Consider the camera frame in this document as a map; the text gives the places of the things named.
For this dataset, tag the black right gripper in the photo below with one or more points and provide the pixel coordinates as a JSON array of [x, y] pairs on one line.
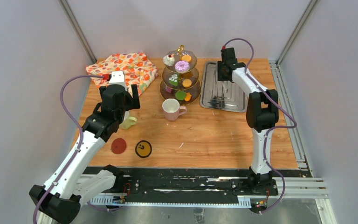
[[221, 77]]

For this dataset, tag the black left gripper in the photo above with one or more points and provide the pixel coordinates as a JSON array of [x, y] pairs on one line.
[[134, 98]]

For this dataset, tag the white cup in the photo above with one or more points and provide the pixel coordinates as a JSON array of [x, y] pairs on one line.
[[128, 121]]

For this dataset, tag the long metal tongs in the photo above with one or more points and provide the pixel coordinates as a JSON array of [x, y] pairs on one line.
[[222, 96]]

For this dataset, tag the magenta square cake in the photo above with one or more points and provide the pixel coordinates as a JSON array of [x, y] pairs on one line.
[[169, 90]]

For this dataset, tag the pink mug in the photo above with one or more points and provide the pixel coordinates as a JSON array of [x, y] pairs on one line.
[[172, 109]]

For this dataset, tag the orange round biscuit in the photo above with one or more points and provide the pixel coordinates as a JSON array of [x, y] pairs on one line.
[[186, 58], [186, 83]]

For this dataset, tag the brown bread roll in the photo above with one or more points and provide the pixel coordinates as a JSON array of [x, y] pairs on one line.
[[188, 75]]

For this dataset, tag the green square cake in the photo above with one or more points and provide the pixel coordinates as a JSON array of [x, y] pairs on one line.
[[173, 79]]

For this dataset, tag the purple frosted donut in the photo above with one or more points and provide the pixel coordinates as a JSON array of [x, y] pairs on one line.
[[182, 66]]

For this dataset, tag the three-tier glass cake stand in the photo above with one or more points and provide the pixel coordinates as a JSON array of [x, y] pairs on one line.
[[195, 89]]

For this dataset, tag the white cream cupcake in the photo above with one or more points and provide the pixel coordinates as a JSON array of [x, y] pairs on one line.
[[169, 60]]

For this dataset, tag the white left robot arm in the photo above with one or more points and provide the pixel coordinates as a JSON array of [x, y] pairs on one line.
[[61, 197]]

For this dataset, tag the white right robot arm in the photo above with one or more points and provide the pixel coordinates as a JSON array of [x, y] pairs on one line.
[[261, 113]]

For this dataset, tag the floral orange cloth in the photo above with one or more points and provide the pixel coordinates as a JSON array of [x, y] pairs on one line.
[[137, 68]]

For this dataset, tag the metal serving tray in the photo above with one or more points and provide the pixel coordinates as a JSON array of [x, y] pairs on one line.
[[237, 102]]

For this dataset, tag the red round coaster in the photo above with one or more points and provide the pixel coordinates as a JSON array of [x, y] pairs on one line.
[[118, 146]]

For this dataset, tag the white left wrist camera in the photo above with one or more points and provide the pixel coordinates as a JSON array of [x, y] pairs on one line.
[[118, 77]]

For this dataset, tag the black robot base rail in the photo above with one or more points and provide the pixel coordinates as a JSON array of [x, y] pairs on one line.
[[177, 186]]

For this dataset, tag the aluminium frame post right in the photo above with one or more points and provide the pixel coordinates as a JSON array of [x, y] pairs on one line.
[[296, 31]]

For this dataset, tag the aluminium frame post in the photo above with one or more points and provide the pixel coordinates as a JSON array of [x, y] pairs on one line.
[[296, 31], [77, 29]]

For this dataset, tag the aluminium frame post left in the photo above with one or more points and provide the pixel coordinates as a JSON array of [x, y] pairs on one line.
[[77, 29]]

